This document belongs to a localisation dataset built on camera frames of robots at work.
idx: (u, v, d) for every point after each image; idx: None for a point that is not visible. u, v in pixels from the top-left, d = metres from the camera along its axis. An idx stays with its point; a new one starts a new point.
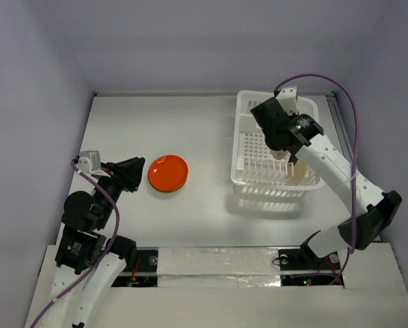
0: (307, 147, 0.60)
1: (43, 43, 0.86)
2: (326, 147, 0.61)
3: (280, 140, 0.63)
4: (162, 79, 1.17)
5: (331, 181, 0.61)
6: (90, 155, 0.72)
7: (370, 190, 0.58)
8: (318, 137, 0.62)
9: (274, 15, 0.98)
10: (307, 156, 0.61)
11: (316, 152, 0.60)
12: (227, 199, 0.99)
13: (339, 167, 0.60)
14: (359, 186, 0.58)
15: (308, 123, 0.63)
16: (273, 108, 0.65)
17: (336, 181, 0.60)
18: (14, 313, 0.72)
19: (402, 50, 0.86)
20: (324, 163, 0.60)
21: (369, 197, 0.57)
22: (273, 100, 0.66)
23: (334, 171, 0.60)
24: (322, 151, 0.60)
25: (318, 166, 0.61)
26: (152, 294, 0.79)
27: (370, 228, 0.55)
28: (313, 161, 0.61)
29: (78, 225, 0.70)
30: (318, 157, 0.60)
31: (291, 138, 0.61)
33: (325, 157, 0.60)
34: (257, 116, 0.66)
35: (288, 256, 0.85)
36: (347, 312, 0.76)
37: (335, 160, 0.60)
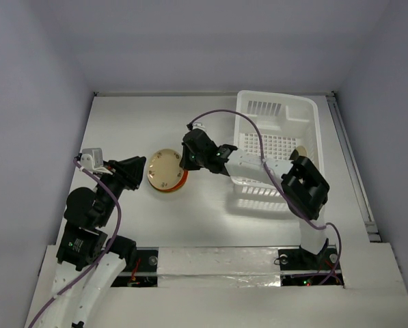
0: (227, 163, 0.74)
1: (44, 47, 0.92)
2: (240, 154, 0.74)
3: (210, 166, 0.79)
4: (160, 80, 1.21)
5: (257, 178, 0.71)
6: (92, 152, 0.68)
7: (280, 164, 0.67)
8: (233, 152, 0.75)
9: (271, 20, 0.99)
10: (233, 169, 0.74)
11: (235, 162, 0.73)
12: (227, 199, 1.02)
13: (251, 162, 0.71)
14: (270, 166, 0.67)
15: (227, 149, 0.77)
16: (201, 140, 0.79)
17: (258, 173, 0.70)
18: (14, 310, 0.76)
19: (404, 49, 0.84)
20: (244, 166, 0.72)
21: (281, 169, 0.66)
22: (200, 133, 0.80)
23: (251, 167, 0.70)
24: (239, 158, 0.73)
25: (244, 171, 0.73)
26: (152, 294, 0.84)
27: (294, 190, 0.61)
28: (238, 170, 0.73)
29: (78, 222, 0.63)
30: (237, 164, 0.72)
31: (219, 166, 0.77)
33: (242, 161, 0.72)
34: (189, 145, 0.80)
35: (288, 256, 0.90)
36: (347, 312, 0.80)
37: (249, 158, 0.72)
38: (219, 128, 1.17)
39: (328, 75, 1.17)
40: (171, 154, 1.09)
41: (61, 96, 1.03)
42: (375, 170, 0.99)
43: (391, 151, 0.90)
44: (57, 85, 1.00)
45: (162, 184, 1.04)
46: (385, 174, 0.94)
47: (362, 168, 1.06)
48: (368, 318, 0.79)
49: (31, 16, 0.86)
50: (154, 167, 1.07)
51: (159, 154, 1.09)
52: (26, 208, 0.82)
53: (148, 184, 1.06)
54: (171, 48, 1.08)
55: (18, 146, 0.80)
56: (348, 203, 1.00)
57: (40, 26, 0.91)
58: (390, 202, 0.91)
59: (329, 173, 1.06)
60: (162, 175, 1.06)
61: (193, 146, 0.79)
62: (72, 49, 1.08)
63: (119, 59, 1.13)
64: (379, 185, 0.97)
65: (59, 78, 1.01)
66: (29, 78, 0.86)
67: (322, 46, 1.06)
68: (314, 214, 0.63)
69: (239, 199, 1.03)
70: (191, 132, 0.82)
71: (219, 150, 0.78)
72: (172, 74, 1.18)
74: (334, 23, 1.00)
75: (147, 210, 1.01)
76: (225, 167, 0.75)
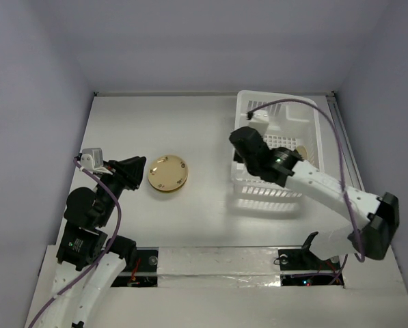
0: (292, 178, 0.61)
1: (44, 47, 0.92)
2: (310, 171, 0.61)
3: (264, 173, 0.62)
4: (161, 80, 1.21)
5: (325, 201, 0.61)
6: (92, 152, 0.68)
7: (365, 198, 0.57)
8: (299, 165, 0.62)
9: (271, 20, 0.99)
10: (295, 184, 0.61)
11: (303, 179, 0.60)
12: (227, 200, 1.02)
13: (327, 185, 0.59)
14: (352, 198, 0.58)
15: (288, 155, 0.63)
16: (255, 141, 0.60)
17: (329, 199, 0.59)
18: (14, 310, 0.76)
19: (404, 49, 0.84)
20: (314, 188, 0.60)
21: (368, 206, 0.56)
22: (254, 130, 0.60)
23: (324, 191, 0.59)
24: (307, 175, 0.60)
25: (308, 190, 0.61)
26: (152, 294, 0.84)
27: (378, 238, 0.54)
28: (303, 188, 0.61)
29: (78, 222, 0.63)
30: (305, 183, 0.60)
31: (275, 174, 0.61)
33: (312, 180, 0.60)
34: (237, 147, 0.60)
35: (288, 256, 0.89)
36: (348, 313, 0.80)
37: (323, 180, 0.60)
38: (219, 128, 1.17)
39: (329, 75, 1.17)
40: (178, 160, 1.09)
41: (62, 96, 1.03)
42: (376, 170, 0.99)
43: (392, 151, 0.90)
44: (57, 85, 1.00)
45: (160, 186, 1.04)
46: (385, 174, 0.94)
47: (362, 168, 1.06)
48: (368, 318, 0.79)
49: (31, 16, 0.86)
50: (157, 168, 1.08)
51: (167, 158, 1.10)
52: (26, 208, 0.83)
53: (149, 184, 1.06)
54: (171, 49, 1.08)
55: (17, 146, 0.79)
56: None
57: (40, 26, 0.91)
58: None
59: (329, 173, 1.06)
60: (162, 178, 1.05)
61: (244, 149, 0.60)
62: (72, 49, 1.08)
63: (119, 59, 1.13)
64: (379, 185, 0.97)
65: (59, 78, 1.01)
66: (29, 78, 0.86)
67: (322, 46, 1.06)
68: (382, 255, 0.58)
69: (239, 199, 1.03)
70: (241, 128, 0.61)
71: (278, 156, 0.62)
72: (172, 74, 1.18)
74: (335, 23, 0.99)
75: (147, 210, 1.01)
76: (288, 180, 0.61)
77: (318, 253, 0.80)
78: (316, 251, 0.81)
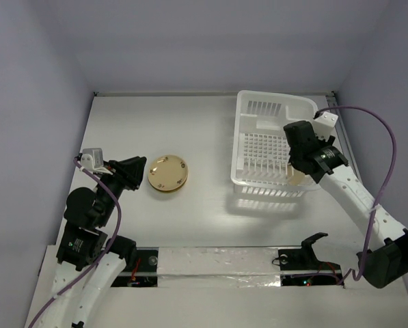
0: (329, 175, 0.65)
1: (44, 47, 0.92)
2: (348, 178, 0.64)
3: (305, 162, 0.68)
4: (161, 80, 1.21)
5: (350, 211, 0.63)
6: (92, 152, 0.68)
7: (389, 224, 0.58)
8: (342, 168, 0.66)
9: (271, 20, 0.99)
10: (330, 184, 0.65)
11: (338, 181, 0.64)
12: (227, 199, 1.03)
13: (359, 197, 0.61)
14: (378, 219, 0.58)
15: (334, 154, 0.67)
16: (306, 133, 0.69)
17: (355, 210, 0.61)
18: (14, 311, 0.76)
19: (404, 49, 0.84)
20: (345, 193, 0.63)
21: (388, 231, 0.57)
22: (307, 125, 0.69)
23: (353, 201, 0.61)
24: (344, 180, 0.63)
25: (340, 195, 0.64)
26: (152, 294, 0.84)
27: (385, 263, 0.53)
28: (335, 190, 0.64)
29: (78, 222, 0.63)
30: (339, 186, 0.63)
31: (314, 167, 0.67)
33: (346, 186, 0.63)
34: (288, 135, 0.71)
35: (288, 256, 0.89)
36: (348, 313, 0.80)
37: (357, 190, 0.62)
38: (219, 128, 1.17)
39: (329, 75, 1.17)
40: (178, 160, 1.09)
41: (62, 96, 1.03)
42: (375, 169, 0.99)
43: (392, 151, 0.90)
44: (57, 85, 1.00)
45: (160, 186, 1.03)
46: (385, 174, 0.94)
47: (362, 168, 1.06)
48: (368, 318, 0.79)
49: (31, 16, 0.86)
50: (157, 168, 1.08)
51: (167, 158, 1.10)
52: (26, 208, 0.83)
53: (149, 184, 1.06)
54: (171, 49, 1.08)
55: (17, 146, 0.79)
56: None
57: (40, 26, 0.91)
58: (390, 203, 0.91)
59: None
60: (162, 178, 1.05)
61: (293, 137, 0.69)
62: (72, 48, 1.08)
63: (119, 59, 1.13)
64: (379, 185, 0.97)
65: (59, 78, 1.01)
66: (29, 78, 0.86)
67: (322, 46, 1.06)
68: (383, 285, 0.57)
69: (239, 199, 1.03)
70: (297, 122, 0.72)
71: (324, 152, 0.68)
72: (172, 74, 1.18)
74: (335, 23, 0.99)
75: (147, 210, 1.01)
76: (324, 178, 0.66)
77: (319, 254, 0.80)
78: (317, 251, 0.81)
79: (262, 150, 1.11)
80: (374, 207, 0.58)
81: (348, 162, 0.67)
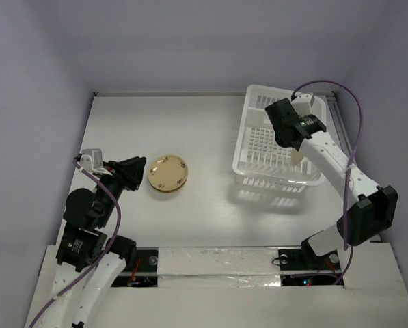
0: (308, 140, 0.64)
1: (44, 47, 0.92)
2: (326, 142, 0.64)
3: (284, 133, 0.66)
4: (161, 80, 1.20)
5: (329, 175, 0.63)
6: (92, 153, 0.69)
7: (363, 182, 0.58)
8: (319, 133, 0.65)
9: (270, 19, 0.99)
10: (309, 149, 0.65)
11: (316, 146, 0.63)
12: (228, 190, 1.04)
13: (337, 159, 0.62)
14: (352, 178, 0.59)
15: (314, 121, 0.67)
16: (285, 106, 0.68)
17: (333, 173, 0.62)
18: (14, 311, 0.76)
19: (404, 48, 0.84)
20: (324, 157, 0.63)
21: (362, 188, 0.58)
22: (286, 100, 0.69)
23: (331, 163, 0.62)
24: (322, 145, 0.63)
25: (318, 160, 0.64)
26: (152, 294, 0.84)
27: (359, 218, 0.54)
28: (314, 154, 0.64)
29: (79, 223, 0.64)
30: (317, 150, 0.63)
31: (296, 134, 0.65)
33: (324, 150, 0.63)
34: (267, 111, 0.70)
35: (288, 256, 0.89)
36: (348, 313, 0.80)
37: (334, 154, 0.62)
38: (219, 128, 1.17)
39: (329, 75, 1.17)
40: (178, 161, 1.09)
41: (62, 96, 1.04)
42: (376, 169, 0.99)
43: (392, 150, 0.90)
44: (57, 85, 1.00)
45: (160, 186, 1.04)
46: (385, 173, 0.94)
47: (361, 167, 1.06)
48: (369, 318, 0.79)
49: (31, 16, 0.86)
50: (156, 167, 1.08)
51: (166, 158, 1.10)
52: (27, 208, 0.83)
53: (149, 184, 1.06)
54: (171, 49, 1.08)
55: (16, 147, 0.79)
56: None
57: (40, 26, 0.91)
58: None
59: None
60: (161, 178, 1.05)
61: (271, 111, 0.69)
62: (72, 49, 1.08)
63: (119, 59, 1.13)
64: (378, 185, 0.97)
65: (59, 78, 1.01)
66: (29, 78, 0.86)
67: (322, 45, 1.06)
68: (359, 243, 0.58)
69: (241, 190, 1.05)
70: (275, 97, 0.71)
71: (303, 120, 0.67)
72: (173, 74, 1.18)
74: (335, 23, 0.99)
75: (147, 210, 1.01)
76: (303, 142, 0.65)
77: (316, 248, 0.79)
78: (314, 246, 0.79)
79: (267, 145, 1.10)
80: (349, 167, 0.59)
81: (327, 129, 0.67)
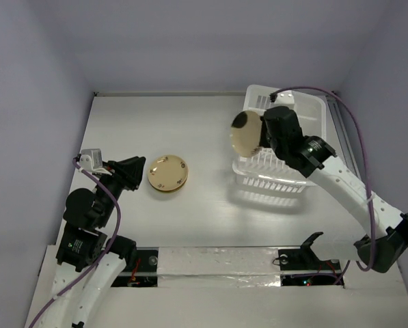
0: (320, 170, 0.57)
1: (44, 47, 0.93)
2: (340, 169, 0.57)
3: (291, 158, 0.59)
4: (161, 80, 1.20)
5: (346, 204, 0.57)
6: (91, 153, 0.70)
7: (387, 211, 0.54)
8: (330, 159, 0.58)
9: (270, 19, 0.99)
10: (320, 178, 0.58)
11: (331, 175, 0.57)
12: (228, 190, 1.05)
13: (355, 188, 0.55)
14: (375, 208, 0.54)
15: (320, 145, 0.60)
16: (290, 124, 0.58)
17: (352, 204, 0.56)
18: (14, 311, 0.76)
19: (404, 48, 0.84)
20: (340, 187, 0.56)
21: (388, 220, 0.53)
22: (292, 114, 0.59)
23: (350, 194, 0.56)
24: (336, 173, 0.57)
25: (333, 189, 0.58)
26: (152, 294, 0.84)
27: (391, 253, 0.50)
28: (327, 184, 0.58)
29: (79, 223, 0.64)
30: (332, 180, 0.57)
31: (304, 162, 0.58)
33: (340, 180, 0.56)
34: (269, 126, 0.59)
35: (288, 256, 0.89)
36: (348, 313, 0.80)
37: (350, 182, 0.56)
38: (220, 128, 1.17)
39: (329, 75, 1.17)
40: (178, 161, 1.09)
41: (62, 96, 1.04)
42: (376, 169, 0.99)
43: (392, 150, 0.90)
44: (57, 85, 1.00)
45: (160, 186, 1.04)
46: (385, 174, 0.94)
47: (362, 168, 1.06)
48: (368, 318, 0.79)
49: (31, 15, 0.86)
50: (155, 167, 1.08)
51: (167, 158, 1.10)
52: (27, 208, 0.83)
53: (149, 184, 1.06)
54: (171, 49, 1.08)
55: (16, 147, 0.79)
56: None
57: (39, 26, 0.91)
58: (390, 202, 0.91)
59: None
60: (160, 178, 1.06)
61: (275, 128, 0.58)
62: (72, 49, 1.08)
63: (119, 60, 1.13)
64: (378, 185, 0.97)
65: (59, 78, 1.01)
66: (29, 78, 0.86)
67: (322, 45, 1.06)
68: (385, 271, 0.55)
69: (240, 190, 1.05)
70: (277, 108, 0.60)
71: (310, 144, 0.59)
72: (173, 74, 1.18)
74: (335, 23, 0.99)
75: (147, 210, 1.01)
76: (314, 171, 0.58)
77: (317, 252, 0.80)
78: (316, 251, 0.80)
79: None
80: (371, 197, 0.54)
81: (335, 151, 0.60)
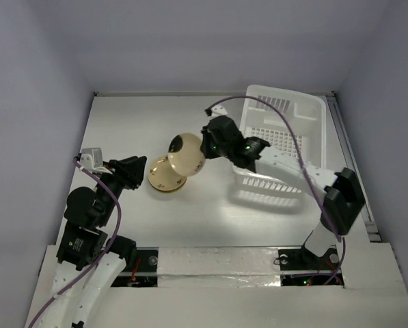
0: (259, 161, 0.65)
1: (44, 47, 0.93)
2: (275, 154, 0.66)
3: (234, 158, 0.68)
4: (161, 80, 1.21)
5: (291, 182, 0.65)
6: (91, 152, 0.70)
7: (322, 174, 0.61)
8: (265, 149, 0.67)
9: (271, 20, 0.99)
10: (263, 168, 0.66)
11: (268, 162, 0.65)
12: (229, 190, 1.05)
13: (288, 165, 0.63)
14: (311, 175, 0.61)
15: (257, 143, 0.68)
16: (230, 130, 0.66)
17: (294, 180, 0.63)
18: (14, 310, 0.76)
19: (404, 48, 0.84)
20: (279, 169, 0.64)
21: (324, 180, 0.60)
22: (229, 121, 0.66)
23: (288, 171, 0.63)
24: (272, 158, 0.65)
25: (275, 173, 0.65)
26: (152, 294, 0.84)
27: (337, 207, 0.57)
28: (269, 170, 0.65)
29: (79, 222, 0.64)
30: (270, 165, 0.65)
31: (247, 161, 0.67)
33: (277, 162, 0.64)
34: (213, 134, 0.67)
35: (288, 256, 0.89)
36: (348, 313, 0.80)
37: (286, 161, 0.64)
38: None
39: (328, 75, 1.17)
40: None
41: (62, 96, 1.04)
42: (375, 169, 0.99)
43: (392, 150, 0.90)
44: (57, 85, 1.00)
45: (160, 186, 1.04)
46: (384, 174, 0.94)
47: (362, 168, 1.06)
48: (369, 318, 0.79)
49: (31, 15, 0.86)
50: (155, 167, 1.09)
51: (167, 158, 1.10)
52: (26, 208, 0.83)
53: (149, 184, 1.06)
54: (171, 49, 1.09)
55: (17, 146, 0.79)
56: None
57: (40, 26, 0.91)
58: (389, 202, 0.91)
59: (335, 167, 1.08)
60: (160, 178, 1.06)
61: (218, 137, 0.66)
62: (72, 49, 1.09)
63: (119, 59, 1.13)
64: (378, 185, 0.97)
65: (59, 78, 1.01)
66: (29, 78, 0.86)
67: (322, 46, 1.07)
68: (348, 229, 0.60)
69: (240, 190, 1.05)
70: (216, 118, 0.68)
71: (248, 144, 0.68)
72: (173, 74, 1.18)
74: (334, 24, 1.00)
75: (147, 210, 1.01)
76: (256, 165, 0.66)
77: (315, 250, 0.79)
78: (311, 248, 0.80)
79: None
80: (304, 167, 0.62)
81: (270, 143, 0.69)
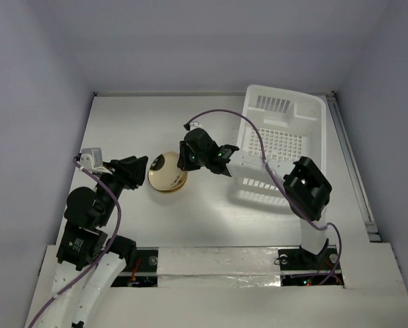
0: (229, 163, 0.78)
1: (44, 48, 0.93)
2: (242, 156, 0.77)
3: (211, 165, 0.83)
4: (160, 80, 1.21)
5: (260, 178, 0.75)
6: (91, 152, 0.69)
7: (282, 165, 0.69)
8: (235, 153, 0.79)
9: (271, 19, 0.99)
10: (234, 169, 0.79)
11: (236, 162, 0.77)
12: (228, 190, 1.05)
13: (253, 162, 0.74)
14: (273, 167, 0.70)
15: (229, 149, 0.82)
16: (204, 140, 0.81)
17: (262, 174, 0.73)
18: (14, 311, 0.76)
19: (404, 48, 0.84)
20: (246, 167, 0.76)
21: (283, 170, 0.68)
22: (203, 132, 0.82)
23: (253, 169, 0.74)
24: (240, 159, 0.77)
25: (246, 171, 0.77)
26: (152, 294, 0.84)
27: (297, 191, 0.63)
28: (240, 169, 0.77)
29: (79, 222, 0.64)
30: (239, 165, 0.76)
31: (221, 167, 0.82)
33: (244, 162, 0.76)
34: (190, 145, 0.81)
35: (288, 256, 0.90)
36: (348, 313, 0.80)
37: (251, 160, 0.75)
38: (220, 128, 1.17)
39: (328, 75, 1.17)
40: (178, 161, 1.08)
41: (62, 96, 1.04)
42: (375, 169, 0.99)
43: (392, 150, 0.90)
44: (57, 85, 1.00)
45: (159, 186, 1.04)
46: (384, 173, 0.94)
47: (362, 168, 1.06)
48: (368, 318, 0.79)
49: (31, 16, 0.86)
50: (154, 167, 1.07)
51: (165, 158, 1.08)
52: (26, 207, 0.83)
53: (148, 184, 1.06)
54: (171, 49, 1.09)
55: (17, 147, 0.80)
56: (349, 203, 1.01)
57: (40, 26, 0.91)
58: (390, 202, 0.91)
59: (335, 167, 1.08)
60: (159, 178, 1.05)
61: (195, 145, 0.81)
62: (72, 49, 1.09)
63: (119, 60, 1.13)
64: (378, 185, 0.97)
65: (59, 78, 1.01)
66: (29, 78, 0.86)
67: (322, 46, 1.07)
68: (316, 214, 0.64)
69: (240, 190, 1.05)
70: (193, 131, 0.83)
71: (221, 152, 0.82)
72: (173, 74, 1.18)
74: (334, 24, 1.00)
75: (147, 210, 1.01)
76: (228, 167, 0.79)
77: (311, 249, 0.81)
78: (307, 247, 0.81)
79: (267, 145, 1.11)
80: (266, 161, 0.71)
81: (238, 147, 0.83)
